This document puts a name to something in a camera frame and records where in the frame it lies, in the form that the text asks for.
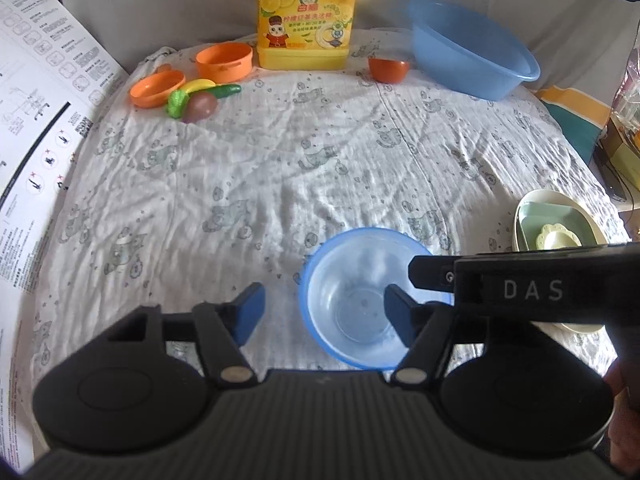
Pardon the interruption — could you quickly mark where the small yellow scalloped plate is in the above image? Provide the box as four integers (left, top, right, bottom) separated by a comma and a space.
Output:
535, 223, 582, 250

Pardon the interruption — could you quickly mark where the blue translucent bowl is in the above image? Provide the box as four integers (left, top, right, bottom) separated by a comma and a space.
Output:
298, 228, 454, 370

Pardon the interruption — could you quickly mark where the square green plate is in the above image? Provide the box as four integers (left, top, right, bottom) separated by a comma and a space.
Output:
516, 202, 597, 252

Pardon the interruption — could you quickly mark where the round white plate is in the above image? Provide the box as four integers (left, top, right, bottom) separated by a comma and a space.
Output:
510, 187, 612, 335

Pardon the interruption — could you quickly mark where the small dark orange bowl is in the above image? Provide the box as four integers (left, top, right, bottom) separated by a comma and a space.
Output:
368, 58, 410, 84

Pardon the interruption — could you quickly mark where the person right hand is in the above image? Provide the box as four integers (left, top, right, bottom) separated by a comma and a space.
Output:
604, 359, 640, 476

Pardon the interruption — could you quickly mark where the yellow cardboard box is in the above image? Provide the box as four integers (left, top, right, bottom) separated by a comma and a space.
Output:
601, 118, 640, 188

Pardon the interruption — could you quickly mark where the white cat print cloth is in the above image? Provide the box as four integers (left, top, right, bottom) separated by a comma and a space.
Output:
20, 29, 628, 404

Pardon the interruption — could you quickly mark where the brown toy kiwi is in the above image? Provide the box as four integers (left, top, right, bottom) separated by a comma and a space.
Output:
181, 91, 218, 124

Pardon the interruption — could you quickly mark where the green toy lettuce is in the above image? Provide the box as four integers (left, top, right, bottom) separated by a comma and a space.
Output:
166, 89, 190, 119

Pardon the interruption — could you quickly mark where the green toy cucumber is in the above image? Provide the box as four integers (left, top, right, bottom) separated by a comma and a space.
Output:
205, 84, 242, 100

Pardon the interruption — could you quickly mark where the yellow toy banana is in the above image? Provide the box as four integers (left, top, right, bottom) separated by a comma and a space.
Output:
180, 78, 216, 94

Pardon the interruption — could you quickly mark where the orange toy pan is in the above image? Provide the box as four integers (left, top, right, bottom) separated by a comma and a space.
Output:
129, 64, 186, 108

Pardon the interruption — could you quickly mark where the orange toy pot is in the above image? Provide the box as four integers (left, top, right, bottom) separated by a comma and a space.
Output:
195, 42, 254, 84

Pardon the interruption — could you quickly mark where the teal striped blanket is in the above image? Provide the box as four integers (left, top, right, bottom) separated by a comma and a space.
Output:
62, 0, 639, 158

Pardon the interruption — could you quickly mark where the large blue plastic basin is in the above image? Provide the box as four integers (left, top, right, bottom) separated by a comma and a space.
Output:
408, 0, 540, 101

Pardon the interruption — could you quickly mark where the white instruction sheet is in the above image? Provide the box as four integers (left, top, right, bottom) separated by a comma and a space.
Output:
1, 0, 127, 470

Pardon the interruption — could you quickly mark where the yellow dish soap bottle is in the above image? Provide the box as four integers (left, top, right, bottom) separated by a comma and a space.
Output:
256, 0, 356, 70

